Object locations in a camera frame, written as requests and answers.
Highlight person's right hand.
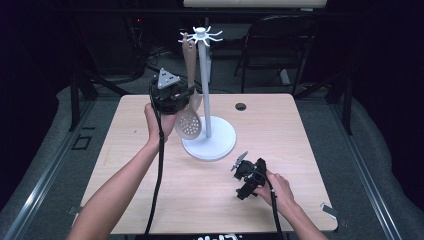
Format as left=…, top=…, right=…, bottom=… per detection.
left=253, top=170, right=297, bottom=215

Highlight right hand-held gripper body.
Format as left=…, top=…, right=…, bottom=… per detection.
left=230, top=150, right=268, bottom=194

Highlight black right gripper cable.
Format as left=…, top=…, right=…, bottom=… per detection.
left=253, top=169, right=285, bottom=240

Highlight white utensil rack stand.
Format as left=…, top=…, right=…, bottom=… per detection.
left=178, top=25, right=238, bottom=162

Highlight beige skimmer spoon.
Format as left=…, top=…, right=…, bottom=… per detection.
left=174, top=39, right=203, bottom=141

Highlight beige solid spatula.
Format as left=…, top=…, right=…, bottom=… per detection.
left=181, top=31, right=193, bottom=68

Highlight person's left hand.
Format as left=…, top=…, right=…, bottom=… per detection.
left=143, top=102, right=178, bottom=145

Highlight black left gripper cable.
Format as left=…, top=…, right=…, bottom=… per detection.
left=143, top=84, right=166, bottom=236

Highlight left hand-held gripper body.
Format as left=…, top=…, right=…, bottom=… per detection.
left=148, top=67, right=192, bottom=116

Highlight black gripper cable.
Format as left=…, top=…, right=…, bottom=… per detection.
left=143, top=84, right=166, bottom=236
left=253, top=169, right=285, bottom=240

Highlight bundle of floor cables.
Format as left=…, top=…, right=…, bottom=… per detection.
left=131, top=18, right=188, bottom=88

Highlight black metal stand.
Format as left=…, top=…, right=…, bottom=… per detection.
left=67, top=68, right=132, bottom=133
left=292, top=70, right=355, bottom=136

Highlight metal floor rail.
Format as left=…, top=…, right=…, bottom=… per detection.
left=2, top=99, right=98, bottom=240
left=328, top=99, right=403, bottom=240

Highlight black folding chair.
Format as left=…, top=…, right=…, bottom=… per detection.
left=233, top=14, right=322, bottom=97

